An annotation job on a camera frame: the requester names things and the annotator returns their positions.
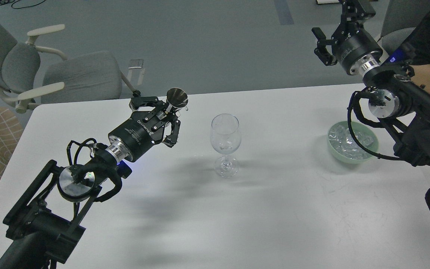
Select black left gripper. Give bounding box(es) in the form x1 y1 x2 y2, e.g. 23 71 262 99
108 96 181 163

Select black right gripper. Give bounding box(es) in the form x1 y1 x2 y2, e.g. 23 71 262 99
312 0 383 75

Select steel double jigger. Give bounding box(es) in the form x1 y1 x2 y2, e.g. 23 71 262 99
162 87 189 116

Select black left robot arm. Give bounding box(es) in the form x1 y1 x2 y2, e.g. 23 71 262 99
0 96 188 269

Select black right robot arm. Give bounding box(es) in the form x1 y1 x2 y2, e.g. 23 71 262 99
312 0 430 167

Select clear wine glass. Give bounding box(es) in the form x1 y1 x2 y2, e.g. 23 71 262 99
210 114 241 178

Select clear ice cubes pile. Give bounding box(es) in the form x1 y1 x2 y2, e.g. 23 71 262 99
328 124 375 161

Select grey office chair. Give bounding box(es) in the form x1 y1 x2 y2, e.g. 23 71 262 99
378 0 430 54
0 24 141 114

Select green bowl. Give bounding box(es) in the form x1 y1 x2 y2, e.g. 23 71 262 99
327 121 379 164

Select black cables on floor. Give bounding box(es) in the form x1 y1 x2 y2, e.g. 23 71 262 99
0 0 47 10

